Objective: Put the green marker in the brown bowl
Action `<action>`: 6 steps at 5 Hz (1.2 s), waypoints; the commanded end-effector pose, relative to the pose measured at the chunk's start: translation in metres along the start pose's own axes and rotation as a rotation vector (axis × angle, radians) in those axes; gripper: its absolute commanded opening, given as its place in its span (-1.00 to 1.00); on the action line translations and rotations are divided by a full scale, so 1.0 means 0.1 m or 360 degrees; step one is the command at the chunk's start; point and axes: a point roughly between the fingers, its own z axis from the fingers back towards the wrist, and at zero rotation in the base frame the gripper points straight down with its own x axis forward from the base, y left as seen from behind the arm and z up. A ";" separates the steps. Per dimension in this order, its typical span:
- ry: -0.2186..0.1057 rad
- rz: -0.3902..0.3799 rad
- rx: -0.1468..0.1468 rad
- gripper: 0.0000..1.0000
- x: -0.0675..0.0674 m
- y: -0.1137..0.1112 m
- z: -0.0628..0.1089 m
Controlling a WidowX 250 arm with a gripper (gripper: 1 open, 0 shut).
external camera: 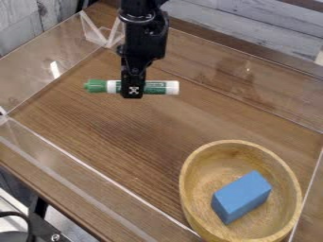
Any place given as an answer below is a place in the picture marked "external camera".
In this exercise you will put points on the black metal table leg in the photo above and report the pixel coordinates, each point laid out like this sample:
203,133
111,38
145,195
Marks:
40,207

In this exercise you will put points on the brown wooden bowl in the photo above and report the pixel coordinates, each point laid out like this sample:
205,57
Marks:
214,165

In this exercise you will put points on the clear acrylic tray wall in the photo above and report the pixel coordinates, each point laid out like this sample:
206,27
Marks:
102,156

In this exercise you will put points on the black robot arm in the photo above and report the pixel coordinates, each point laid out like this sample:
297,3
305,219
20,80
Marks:
139,8

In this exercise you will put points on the green Expo marker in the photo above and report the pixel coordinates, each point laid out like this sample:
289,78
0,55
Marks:
155,87

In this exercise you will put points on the blue foam block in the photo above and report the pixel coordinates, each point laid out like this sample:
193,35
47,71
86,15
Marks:
241,196

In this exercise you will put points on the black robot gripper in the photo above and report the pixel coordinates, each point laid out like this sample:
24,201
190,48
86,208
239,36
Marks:
145,46

